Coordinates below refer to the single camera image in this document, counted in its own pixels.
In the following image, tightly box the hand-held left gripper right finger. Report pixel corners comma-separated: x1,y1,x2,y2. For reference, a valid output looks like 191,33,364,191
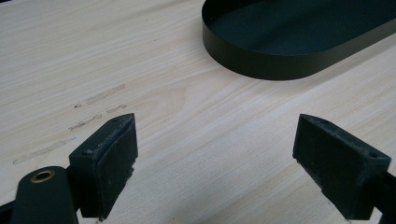
291,113,392,221

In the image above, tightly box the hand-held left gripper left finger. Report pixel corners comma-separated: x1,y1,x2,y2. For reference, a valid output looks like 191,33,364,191
68,112,139,221

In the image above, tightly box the black oval metal tray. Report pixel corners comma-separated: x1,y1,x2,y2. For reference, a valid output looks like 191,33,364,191
201,0,396,81

